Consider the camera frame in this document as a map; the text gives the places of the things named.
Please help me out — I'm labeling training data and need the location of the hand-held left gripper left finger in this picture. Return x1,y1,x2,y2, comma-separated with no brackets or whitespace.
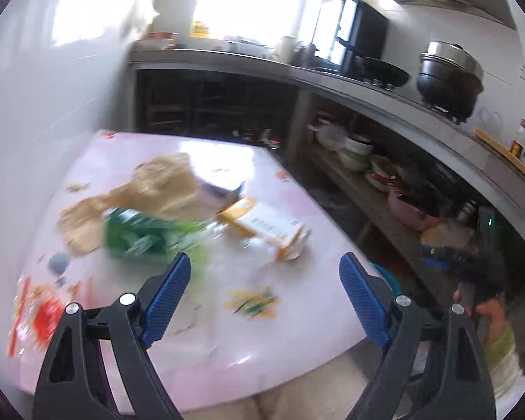
33,253,192,420

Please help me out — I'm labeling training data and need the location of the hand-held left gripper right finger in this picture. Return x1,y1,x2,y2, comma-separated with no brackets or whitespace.
339,253,496,420

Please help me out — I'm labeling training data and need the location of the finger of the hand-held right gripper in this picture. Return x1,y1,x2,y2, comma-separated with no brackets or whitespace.
421,245,461,273

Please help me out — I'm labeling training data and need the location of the green label plastic bottle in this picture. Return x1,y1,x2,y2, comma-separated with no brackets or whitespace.
103,208,222,268

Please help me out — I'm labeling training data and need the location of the orange and white carton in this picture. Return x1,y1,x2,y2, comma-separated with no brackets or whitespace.
216,197,312,264

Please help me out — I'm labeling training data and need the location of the person's right forearm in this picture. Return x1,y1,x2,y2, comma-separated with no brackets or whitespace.
483,327,525,400

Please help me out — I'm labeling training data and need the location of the person's right hand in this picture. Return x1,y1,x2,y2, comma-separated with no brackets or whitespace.
453,288,508,346

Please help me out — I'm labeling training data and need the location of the pink basin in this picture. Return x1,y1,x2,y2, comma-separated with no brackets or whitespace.
387,187,440,232

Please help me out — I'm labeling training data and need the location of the pink printed tablecloth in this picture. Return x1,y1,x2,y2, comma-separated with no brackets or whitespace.
0,129,386,414

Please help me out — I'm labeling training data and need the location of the wooden board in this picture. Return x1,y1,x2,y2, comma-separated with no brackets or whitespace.
473,128,525,187

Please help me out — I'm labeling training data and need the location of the sauce bottle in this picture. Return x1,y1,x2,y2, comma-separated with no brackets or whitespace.
509,118,525,158

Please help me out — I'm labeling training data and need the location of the white plastic bag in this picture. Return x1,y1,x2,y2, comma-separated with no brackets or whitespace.
316,121,347,150

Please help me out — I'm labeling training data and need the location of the grey concrete kitchen counter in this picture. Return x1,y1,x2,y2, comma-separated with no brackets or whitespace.
129,48,525,246

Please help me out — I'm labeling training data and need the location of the metal steamer pot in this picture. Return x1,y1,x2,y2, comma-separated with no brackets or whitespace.
416,41,485,123

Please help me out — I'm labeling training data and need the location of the black wok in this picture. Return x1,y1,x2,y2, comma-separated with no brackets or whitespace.
353,58,411,92

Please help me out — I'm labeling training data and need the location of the black appliance box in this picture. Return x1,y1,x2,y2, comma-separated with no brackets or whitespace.
313,0,391,76

